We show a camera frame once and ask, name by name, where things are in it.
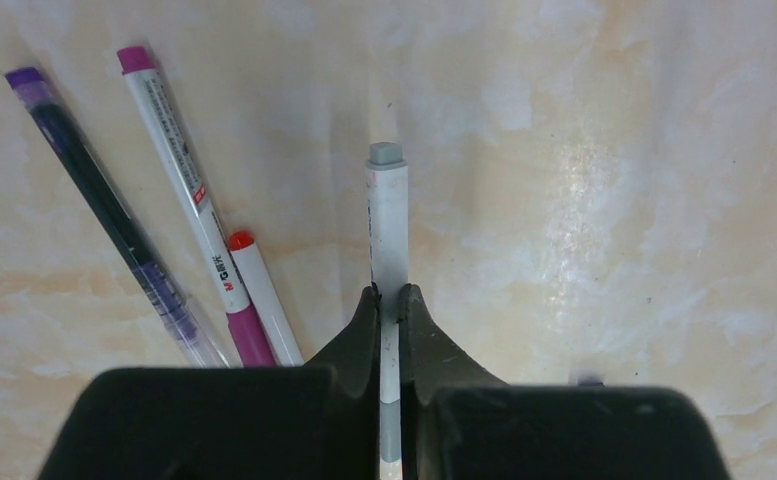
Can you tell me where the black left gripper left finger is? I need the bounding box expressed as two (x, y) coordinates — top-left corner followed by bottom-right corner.
(40, 287), (379, 479)

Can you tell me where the red capped pen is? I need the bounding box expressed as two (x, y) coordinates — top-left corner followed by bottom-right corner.
(229, 230), (304, 366)

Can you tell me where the white pen grey cap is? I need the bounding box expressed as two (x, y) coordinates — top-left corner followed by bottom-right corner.
(366, 142), (409, 479)

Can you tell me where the magenta capped pen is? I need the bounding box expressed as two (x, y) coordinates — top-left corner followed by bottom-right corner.
(117, 45), (277, 367)

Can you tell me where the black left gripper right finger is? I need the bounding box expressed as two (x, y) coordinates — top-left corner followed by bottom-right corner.
(398, 284), (730, 479)

